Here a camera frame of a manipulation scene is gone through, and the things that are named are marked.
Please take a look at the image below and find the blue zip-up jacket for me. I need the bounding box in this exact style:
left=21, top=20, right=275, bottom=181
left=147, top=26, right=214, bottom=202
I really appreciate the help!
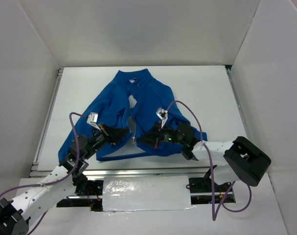
left=58, top=69, right=207, bottom=168

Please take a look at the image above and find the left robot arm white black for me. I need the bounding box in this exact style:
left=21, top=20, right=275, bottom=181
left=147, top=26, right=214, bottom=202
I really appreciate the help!
left=0, top=123, right=129, bottom=235

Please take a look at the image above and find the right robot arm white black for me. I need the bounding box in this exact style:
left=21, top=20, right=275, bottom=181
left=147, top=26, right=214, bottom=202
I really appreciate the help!
left=137, top=121, right=272, bottom=191

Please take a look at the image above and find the white foil covered panel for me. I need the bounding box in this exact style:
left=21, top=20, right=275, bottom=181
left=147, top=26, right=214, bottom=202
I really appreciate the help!
left=102, top=176, right=192, bottom=212

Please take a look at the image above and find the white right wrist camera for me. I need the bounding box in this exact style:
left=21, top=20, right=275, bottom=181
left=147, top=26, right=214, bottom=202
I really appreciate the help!
left=156, top=108, right=168, bottom=129

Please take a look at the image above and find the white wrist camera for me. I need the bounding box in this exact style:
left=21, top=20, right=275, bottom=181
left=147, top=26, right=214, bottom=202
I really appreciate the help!
left=156, top=108, right=168, bottom=129
left=87, top=112, right=100, bottom=130

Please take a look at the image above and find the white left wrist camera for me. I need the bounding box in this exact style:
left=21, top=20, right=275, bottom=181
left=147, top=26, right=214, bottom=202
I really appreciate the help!
left=87, top=112, right=100, bottom=130

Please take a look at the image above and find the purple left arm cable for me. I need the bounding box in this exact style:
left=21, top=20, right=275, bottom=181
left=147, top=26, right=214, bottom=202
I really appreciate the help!
left=0, top=112, right=92, bottom=233

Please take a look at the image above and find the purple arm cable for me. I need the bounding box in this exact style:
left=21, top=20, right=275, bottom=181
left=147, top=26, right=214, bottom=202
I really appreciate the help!
left=0, top=112, right=92, bottom=233
left=166, top=100, right=252, bottom=221

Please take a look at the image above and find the aluminium table frame rail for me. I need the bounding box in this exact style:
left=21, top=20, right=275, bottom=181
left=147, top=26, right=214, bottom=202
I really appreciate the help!
left=28, top=166, right=212, bottom=176

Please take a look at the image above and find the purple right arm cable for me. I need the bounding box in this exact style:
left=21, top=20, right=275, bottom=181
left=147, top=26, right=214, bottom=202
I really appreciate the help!
left=166, top=100, right=252, bottom=221

